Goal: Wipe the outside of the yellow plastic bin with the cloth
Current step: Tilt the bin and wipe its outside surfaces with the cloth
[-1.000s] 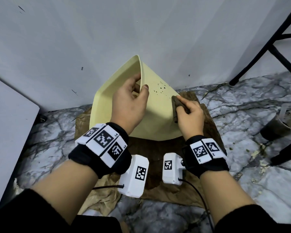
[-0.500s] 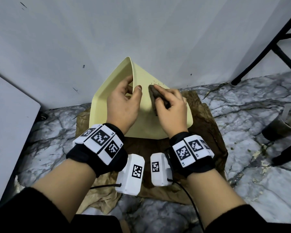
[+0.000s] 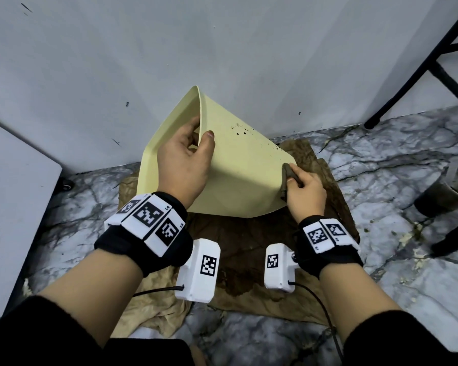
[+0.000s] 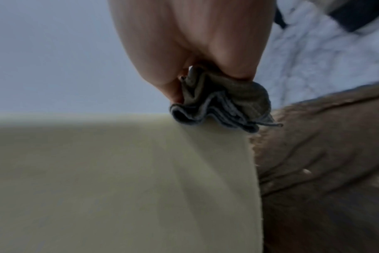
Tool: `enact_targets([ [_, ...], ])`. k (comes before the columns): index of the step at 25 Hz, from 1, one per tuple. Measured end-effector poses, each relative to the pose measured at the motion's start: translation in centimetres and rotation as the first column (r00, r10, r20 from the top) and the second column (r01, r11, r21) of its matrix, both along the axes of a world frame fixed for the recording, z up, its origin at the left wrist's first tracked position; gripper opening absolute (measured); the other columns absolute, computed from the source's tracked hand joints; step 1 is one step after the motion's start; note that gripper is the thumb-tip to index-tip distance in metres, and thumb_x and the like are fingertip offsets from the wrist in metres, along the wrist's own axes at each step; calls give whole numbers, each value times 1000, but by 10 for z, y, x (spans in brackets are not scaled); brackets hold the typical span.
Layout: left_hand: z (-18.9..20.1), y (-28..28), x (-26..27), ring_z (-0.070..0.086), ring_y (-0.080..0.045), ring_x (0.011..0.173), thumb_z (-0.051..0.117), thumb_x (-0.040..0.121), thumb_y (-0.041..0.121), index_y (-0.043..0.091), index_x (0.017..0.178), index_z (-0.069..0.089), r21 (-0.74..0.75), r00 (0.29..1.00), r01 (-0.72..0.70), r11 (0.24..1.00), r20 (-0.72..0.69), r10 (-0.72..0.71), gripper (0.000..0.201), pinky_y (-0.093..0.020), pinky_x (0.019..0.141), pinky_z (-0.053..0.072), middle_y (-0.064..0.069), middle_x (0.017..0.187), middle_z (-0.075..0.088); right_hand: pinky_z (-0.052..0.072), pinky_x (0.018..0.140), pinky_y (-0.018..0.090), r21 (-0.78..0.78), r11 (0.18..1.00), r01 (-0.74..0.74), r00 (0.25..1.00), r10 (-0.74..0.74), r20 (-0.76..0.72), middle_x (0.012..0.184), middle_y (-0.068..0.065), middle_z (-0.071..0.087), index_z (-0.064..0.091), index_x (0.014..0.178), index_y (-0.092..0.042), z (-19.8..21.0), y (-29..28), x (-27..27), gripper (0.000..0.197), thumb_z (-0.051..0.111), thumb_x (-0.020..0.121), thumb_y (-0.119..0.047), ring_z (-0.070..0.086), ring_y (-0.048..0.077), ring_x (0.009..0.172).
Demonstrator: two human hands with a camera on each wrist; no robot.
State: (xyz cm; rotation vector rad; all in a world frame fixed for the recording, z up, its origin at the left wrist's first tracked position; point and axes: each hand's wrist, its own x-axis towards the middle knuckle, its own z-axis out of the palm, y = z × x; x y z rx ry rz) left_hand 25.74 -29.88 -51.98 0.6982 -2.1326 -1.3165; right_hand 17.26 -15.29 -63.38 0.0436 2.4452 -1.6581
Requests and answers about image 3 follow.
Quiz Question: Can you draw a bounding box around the black right camera cable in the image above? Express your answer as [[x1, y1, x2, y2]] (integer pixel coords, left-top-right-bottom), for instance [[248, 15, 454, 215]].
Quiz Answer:
[[288, 281, 345, 366]]

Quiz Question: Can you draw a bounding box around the brown rag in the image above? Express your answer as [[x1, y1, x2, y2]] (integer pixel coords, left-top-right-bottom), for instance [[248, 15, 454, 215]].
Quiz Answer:
[[279, 162, 304, 202]]

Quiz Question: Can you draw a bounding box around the pale yellow plastic bin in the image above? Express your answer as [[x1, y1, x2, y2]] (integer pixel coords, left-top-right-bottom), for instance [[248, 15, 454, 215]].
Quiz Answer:
[[136, 85, 298, 219]]

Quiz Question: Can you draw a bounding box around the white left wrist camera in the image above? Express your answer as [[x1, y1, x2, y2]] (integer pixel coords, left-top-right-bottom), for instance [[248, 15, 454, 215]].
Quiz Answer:
[[175, 238, 221, 304]]

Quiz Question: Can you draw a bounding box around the black camera cable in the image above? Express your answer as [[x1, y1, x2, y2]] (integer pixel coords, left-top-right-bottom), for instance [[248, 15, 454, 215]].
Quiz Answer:
[[288, 281, 345, 366], [132, 285, 185, 298]]

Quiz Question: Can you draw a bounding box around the person's left forearm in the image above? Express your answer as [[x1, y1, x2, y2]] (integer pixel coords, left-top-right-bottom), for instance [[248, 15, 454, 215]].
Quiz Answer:
[[0, 249, 144, 366]]

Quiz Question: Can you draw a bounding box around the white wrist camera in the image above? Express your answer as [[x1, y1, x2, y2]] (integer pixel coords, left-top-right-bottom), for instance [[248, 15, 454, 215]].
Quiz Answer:
[[175, 238, 221, 304], [264, 243, 300, 294]]

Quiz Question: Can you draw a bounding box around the black right wristband with markers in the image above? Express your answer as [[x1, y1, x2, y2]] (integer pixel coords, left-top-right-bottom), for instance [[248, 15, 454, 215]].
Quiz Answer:
[[293, 215, 364, 280]]

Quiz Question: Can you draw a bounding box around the person's right hand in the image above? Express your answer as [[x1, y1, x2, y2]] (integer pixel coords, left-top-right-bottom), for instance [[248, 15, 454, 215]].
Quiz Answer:
[[284, 163, 328, 225]]

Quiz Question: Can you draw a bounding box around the black left camera cable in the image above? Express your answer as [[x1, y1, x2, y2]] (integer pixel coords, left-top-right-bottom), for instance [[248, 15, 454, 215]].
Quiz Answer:
[[132, 285, 185, 298]]

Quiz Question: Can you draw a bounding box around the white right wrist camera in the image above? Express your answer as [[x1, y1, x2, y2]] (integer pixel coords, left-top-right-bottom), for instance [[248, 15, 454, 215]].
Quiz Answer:
[[264, 243, 300, 294]]

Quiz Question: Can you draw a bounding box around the black metal chair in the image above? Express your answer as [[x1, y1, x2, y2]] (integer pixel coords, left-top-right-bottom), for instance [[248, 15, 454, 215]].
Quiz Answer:
[[363, 0, 458, 258]]

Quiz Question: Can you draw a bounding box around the stained brown floor cloth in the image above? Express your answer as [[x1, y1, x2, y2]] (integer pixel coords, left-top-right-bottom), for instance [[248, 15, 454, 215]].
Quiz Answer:
[[110, 139, 361, 339]]

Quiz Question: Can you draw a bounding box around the clear plastic cup with dirt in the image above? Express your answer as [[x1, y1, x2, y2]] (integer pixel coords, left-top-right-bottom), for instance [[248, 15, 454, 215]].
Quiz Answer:
[[414, 160, 458, 218]]

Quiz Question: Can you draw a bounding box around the person's left hand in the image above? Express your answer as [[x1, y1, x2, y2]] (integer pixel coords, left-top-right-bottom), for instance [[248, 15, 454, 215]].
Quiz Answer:
[[157, 116, 216, 210]]

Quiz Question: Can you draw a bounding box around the person's right forearm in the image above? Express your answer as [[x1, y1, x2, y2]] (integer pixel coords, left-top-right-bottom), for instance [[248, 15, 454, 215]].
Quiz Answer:
[[319, 262, 458, 366]]

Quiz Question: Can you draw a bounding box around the white panel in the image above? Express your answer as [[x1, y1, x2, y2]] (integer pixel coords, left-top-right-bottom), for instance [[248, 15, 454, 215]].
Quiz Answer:
[[0, 117, 63, 327]]

